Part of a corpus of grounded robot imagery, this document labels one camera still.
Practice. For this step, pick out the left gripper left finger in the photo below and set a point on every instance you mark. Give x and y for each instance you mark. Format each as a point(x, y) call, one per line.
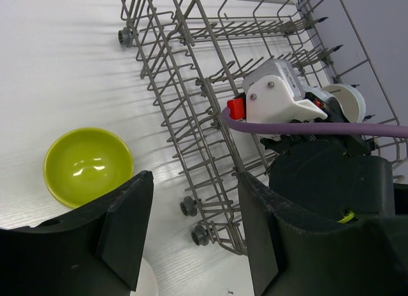
point(95, 249)

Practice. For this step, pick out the white bowl red rim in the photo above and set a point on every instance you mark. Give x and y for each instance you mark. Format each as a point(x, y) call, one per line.
point(147, 281)

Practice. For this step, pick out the green bowl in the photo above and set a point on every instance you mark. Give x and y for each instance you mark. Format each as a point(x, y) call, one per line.
point(85, 164)

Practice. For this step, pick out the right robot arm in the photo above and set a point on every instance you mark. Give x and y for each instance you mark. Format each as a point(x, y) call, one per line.
point(335, 176)

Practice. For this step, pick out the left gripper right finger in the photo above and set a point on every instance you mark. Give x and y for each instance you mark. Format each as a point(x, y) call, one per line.
point(293, 251)

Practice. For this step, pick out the grey wire dish rack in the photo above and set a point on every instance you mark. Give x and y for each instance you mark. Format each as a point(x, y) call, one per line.
point(195, 55)

